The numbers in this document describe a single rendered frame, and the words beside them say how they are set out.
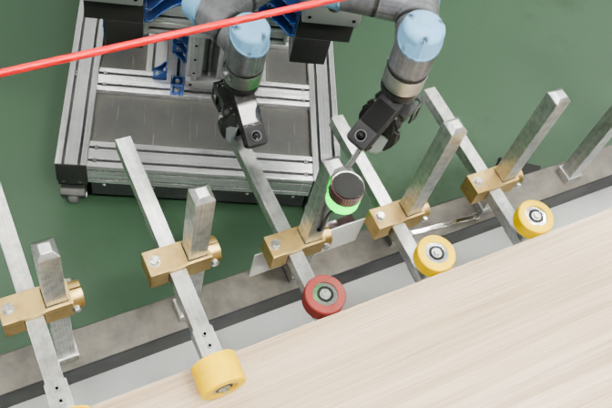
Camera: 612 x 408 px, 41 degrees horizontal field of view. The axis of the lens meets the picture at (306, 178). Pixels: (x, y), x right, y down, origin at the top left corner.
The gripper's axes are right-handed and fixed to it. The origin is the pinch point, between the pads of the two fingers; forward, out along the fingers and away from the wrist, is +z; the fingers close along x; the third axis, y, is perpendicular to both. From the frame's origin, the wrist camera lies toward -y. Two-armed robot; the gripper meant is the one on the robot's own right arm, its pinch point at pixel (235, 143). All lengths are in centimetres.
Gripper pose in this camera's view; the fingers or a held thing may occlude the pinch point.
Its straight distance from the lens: 177.9
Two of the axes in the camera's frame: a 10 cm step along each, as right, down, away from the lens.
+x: -8.9, 2.7, -3.6
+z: -1.8, 5.2, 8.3
